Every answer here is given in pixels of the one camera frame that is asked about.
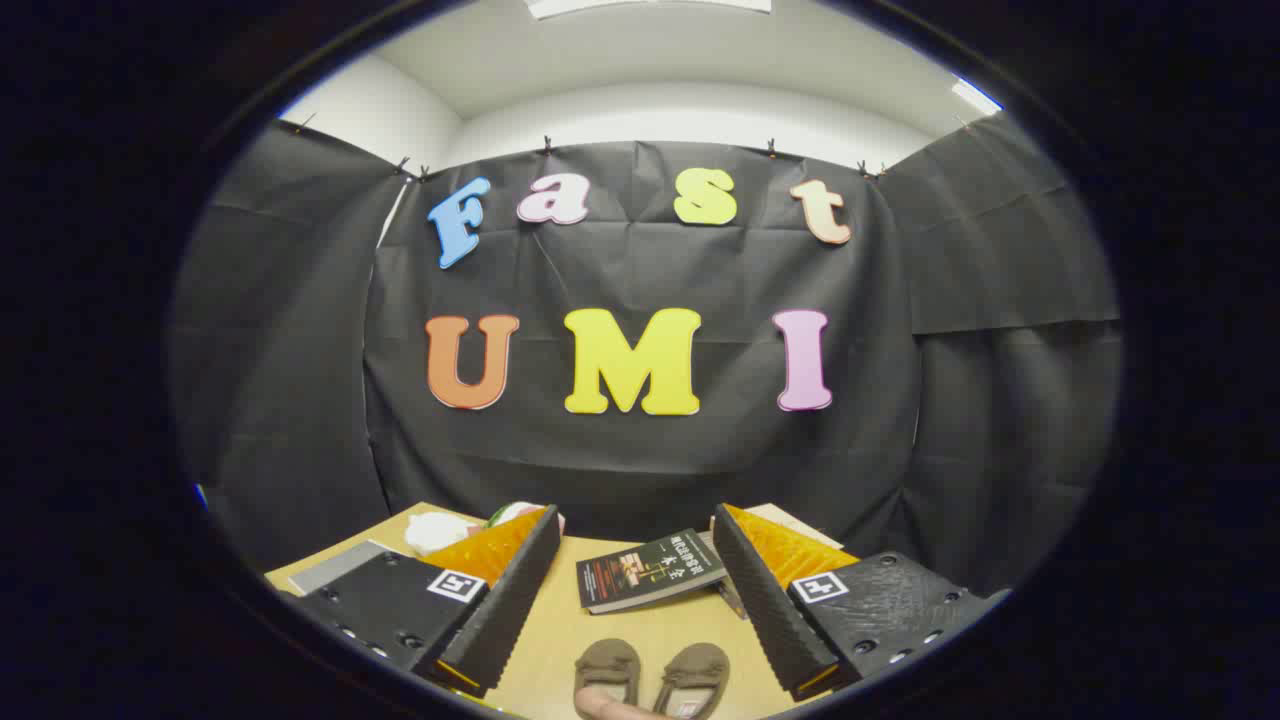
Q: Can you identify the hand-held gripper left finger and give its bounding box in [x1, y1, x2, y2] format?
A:
[295, 505, 563, 699]

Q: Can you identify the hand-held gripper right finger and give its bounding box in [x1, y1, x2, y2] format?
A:
[712, 503, 1011, 701]

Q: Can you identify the brown fuzzy shoe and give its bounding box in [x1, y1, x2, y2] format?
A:
[574, 638, 642, 706]
[653, 642, 731, 720]

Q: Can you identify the beige fabric storage box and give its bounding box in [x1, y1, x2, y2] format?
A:
[288, 540, 401, 596]

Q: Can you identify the beige cover book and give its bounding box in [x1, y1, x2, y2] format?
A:
[710, 503, 846, 551]

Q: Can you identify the watermelon slice plush toy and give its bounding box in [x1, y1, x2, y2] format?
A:
[487, 500, 566, 536]

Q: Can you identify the white plush toy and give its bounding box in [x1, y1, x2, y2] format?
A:
[405, 510, 491, 557]

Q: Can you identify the black cover book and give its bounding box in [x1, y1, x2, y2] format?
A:
[577, 528, 728, 615]

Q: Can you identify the black backdrop cloth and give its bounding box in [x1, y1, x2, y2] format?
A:
[170, 120, 1121, 596]

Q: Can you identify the ceiling light panel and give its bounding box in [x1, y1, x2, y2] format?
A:
[525, 0, 773, 21]
[950, 78, 1004, 116]

